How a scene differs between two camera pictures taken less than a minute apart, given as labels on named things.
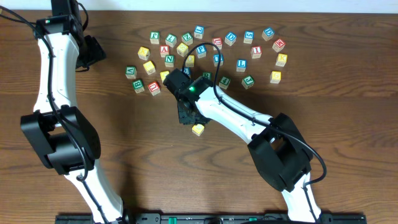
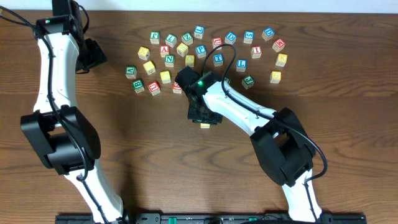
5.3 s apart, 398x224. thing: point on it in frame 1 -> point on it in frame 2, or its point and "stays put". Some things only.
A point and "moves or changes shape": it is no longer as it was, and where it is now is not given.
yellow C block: x=198 y=129 moves or changes shape
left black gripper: x=93 y=52 stays put
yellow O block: x=163 y=74 stays put
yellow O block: x=189 y=61 stays put
